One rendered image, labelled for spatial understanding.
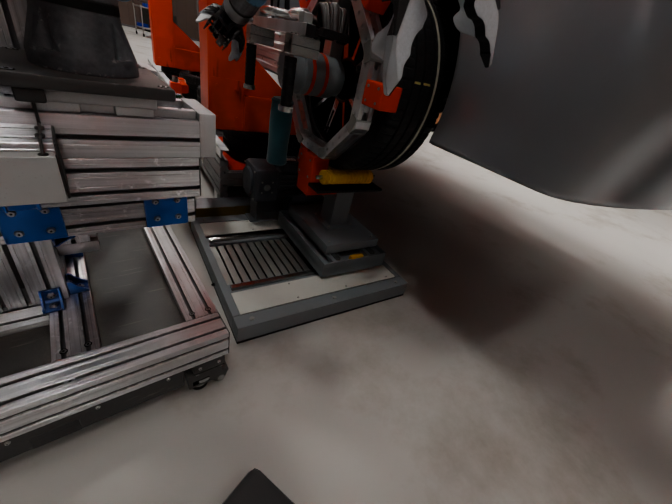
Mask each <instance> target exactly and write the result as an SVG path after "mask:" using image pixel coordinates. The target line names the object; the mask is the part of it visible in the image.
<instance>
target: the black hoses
mask: <svg viewBox="0 0 672 504"><path fill-rule="evenodd" d="M316 16H317V20H318V23H319V26H320V28H319V29H316V32H315V36H316V37H319V38H323V39H327V40H331V41H334V40H336V43H337V44H341V45H346V43H348V44H349V42H350V37H351V36H350V35H347V34H344V31H345V26H346V21H347V10H346V9H345V8H341V7H339V5H338V3H337V2H332V3H330V2H329V3H327V2H321V1H320V2H319V3H318V4H317V5H316Z"/></svg>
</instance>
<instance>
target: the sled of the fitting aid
mask: <svg viewBox="0 0 672 504"><path fill-rule="evenodd" d="M278 224H279V225H280V226H281V228H282V229H283V230H284V232H285V233H286V234H287V235H288V237H289V238H290V239H291V240H292V242H293V243H294V244H295V245H296V247H297V248H298V249H299V250H300V252H301V253H302V254H303V256H304V257H305V258H306V259H307V261H308V262H309V263H310V264H311V266H312V267H313V268H314V269H315V271H316V272H317V273H318V274H319V276H320V277H321V278H323V277H327V276H332V275H337V274H342V273H347V272H351V271H356V270H361V269H366V268H370V267H375V266H380V265H382V263H383V260H384V258H385V255H386V252H385V251H383V250H382V249H381V248H380V247H379V246H378V245H376V246H373V247H367V248H361V249H355V250H349V251H343V252H336V253H330V254H325V253H324V252H323V251H322V250H321V249H320V248H319V247H318V245H317V244H316V243H315V242H314V241H313V240H312V239H311V237H310V236H309V235H308V234H307V233H306V232H305V231H304V230H303V228H302V227H301V226H300V225H299V224H298V223H297V222H296V220H295V219H294V218H293V217H292V216H291V215H290V214H289V210H284V211H279V217H278Z"/></svg>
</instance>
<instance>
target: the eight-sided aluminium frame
mask: <svg viewBox="0 0 672 504"><path fill-rule="evenodd" d="M320 1H321V2H326V0H311V1H310V3H309V5H308V7H307V9H308V10H309V11H310V13H312V14H313V15H314V16H316V5H317V4H318V3H319V2H320ZM349 1H351V2H352V6H353V10H354V14H355V18H356V22H357V27H358V31H359V35H360V39H361V43H362V47H363V51H364V57H363V61H362V66H361V71H360V75H359V80H358V84H357V89H356V93H355V98H354V102H353V107H352V112H351V116H350V119H349V121H348V123H347V124H346V125H345V126H344V127H343V128H342V129H341V130H340V131H339V132H338V133H337V134H336V135H335V136H334V137H333V138H332V139H331V140H330V141H329V142H328V143H326V142H324V141H323V140H321V139H320V138H318V137H317V136H315V135H314V134H313V132H312V128H311V123H310V119H309V114H308V110H307V106H306V101H305V97H304V95H301V94H296V93H294V92H293V96H292V97H293V98H292V100H293V102H294V105H293V115H292V117H293V122H294V126H295V131H296V137H297V140H298V142H299V143H300V144H301V143H302V144H303V145H304V146H305V147H306V148H308V149H309V150H311V151H312V152H313V153H315V154H316V155H317V156H318V157H320V158H321V159H328V160H336V159H337V158H338V157H340V155H341V154H342V153H344V152H345V151H346V150H347V149H348V148H349V147H350V146H352V145H353V144H354V143H355V142H356V141H357V140H358V139H360V138H361V137H362V136H363V135H365V134H366V132H368V131H369V128H370V125H371V123H372V121H371V120H372V116H373V112H374V109H373V108H370V107H368V106H366V105H363V104H362V98H363V94H364V90H365V85H366V81H367V80H368V79H369V80H374V81H379V82H381V81H382V70H383V61H382V60H381V59H380V58H378V57H377V56H376V55H374V54H373V53H372V50H371V47H372V43H373V40H374V38H375V36H376V34H377V33H378V32H379V31H381V30H382V25H381V21H380V17H379V14H377V13H374V12H372V11H369V10H366V9H365V8H364V7H363V4H362V2H361V0H349Z"/></svg>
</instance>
